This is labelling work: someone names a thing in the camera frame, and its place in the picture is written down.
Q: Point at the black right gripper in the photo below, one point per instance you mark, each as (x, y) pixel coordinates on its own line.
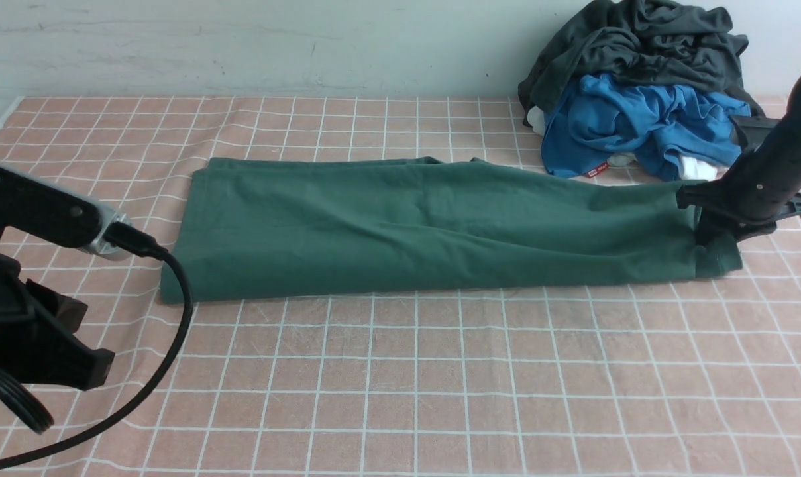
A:
(750, 131)

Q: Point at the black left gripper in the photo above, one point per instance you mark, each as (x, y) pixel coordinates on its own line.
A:
(37, 335)

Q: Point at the green long-sleeve shirt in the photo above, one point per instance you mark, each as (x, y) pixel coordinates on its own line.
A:
(273, 229)

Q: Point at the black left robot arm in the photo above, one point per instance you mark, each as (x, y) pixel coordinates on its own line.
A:
(24, 404)

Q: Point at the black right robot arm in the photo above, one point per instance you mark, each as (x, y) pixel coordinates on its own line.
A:
(762, 188)

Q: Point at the blue crumpled garment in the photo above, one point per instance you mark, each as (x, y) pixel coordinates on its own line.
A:
(597, 117)

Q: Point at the dark grey crumpled garment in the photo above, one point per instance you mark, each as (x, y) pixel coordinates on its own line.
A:
(641, 43)

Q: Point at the pink checkered tablecloth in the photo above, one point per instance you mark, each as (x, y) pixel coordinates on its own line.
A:
(687, 379)

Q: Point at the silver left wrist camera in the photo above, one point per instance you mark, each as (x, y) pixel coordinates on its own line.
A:
(58, 215)

